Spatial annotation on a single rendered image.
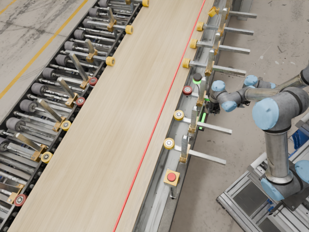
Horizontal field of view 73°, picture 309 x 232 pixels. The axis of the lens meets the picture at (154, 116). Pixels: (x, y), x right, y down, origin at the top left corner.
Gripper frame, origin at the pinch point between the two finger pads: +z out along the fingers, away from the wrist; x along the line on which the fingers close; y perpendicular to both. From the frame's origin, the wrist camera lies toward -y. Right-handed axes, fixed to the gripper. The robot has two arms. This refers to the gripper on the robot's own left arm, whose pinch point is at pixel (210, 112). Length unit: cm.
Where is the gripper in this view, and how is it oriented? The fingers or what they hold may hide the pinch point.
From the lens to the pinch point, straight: 161.5
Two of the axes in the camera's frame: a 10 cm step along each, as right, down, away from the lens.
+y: 0.0, 8.6, -5.0
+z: 1.0, 5.0, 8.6
